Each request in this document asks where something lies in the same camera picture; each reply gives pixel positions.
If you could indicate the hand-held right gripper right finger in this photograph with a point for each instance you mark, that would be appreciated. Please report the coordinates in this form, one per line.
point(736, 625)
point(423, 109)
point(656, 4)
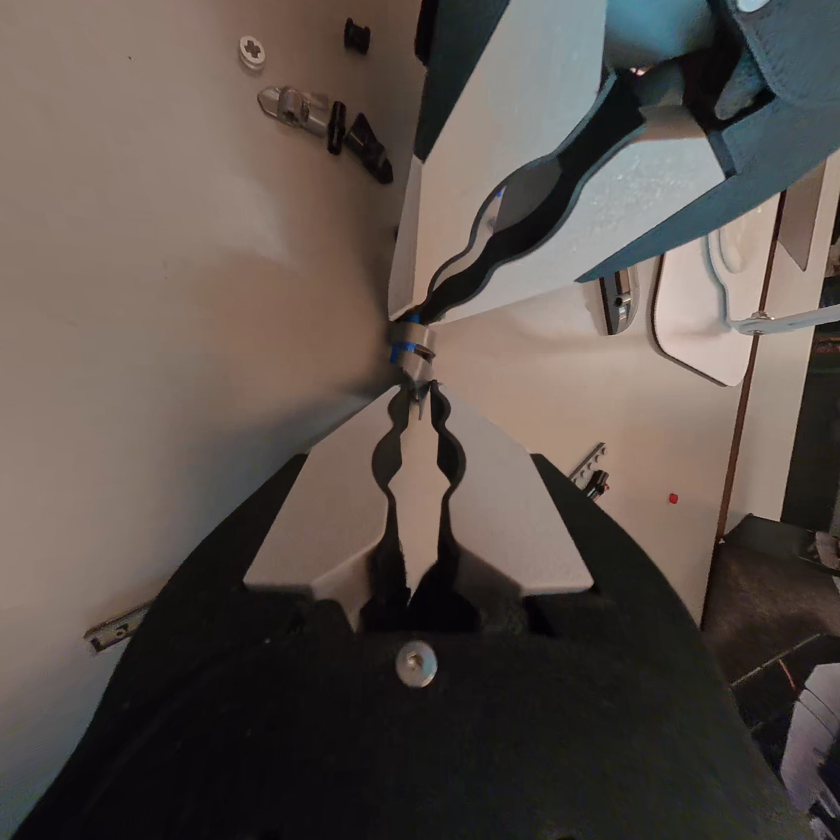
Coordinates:
point(518, 525)

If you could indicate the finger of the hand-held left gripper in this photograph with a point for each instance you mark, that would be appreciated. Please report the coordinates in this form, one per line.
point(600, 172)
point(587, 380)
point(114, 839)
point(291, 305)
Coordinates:
point(512, 98)
point(623, 197)

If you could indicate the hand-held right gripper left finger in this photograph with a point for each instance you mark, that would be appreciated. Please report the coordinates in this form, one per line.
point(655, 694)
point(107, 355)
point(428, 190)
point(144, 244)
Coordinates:
point(308, 525)

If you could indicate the grey bent lego beam assembly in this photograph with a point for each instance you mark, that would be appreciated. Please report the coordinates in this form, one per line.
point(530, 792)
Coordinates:
point(413, 348)

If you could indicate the black red lego piece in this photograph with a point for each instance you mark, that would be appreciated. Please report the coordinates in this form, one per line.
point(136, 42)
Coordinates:
point(598, 487)

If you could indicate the long grey lego plate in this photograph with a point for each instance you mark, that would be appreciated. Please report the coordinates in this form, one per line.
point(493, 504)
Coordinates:
point(118, 627)
point(587, 463)

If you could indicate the dark grey curved lego panel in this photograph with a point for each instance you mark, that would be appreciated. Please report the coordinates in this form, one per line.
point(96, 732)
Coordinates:
point(618, 302)

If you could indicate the black lego bush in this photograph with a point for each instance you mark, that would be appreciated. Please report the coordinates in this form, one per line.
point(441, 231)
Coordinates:
point(336, 128)

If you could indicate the white round lego piece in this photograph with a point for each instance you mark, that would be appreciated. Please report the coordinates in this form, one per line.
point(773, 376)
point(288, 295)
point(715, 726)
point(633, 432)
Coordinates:
point(253, 51)

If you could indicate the white book stand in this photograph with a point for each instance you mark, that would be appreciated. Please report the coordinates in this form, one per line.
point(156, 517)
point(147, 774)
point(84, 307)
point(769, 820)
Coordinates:
point(695, 341)

